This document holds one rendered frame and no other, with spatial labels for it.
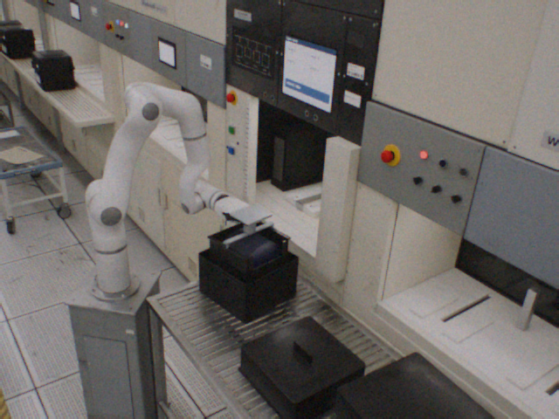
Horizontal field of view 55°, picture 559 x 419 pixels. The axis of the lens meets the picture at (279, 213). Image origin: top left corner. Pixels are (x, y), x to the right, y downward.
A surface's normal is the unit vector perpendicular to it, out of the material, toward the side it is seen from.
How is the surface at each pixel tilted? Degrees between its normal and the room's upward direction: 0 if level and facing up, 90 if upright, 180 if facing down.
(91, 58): 90
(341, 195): 90
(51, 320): 0
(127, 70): 90
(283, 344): 0
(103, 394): 90
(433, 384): 0
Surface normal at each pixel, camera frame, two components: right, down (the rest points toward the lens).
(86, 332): -0.16, 0.46
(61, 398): 0.05, -0.88
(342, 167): -0.81, 0.24
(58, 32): 0.58, 0.41
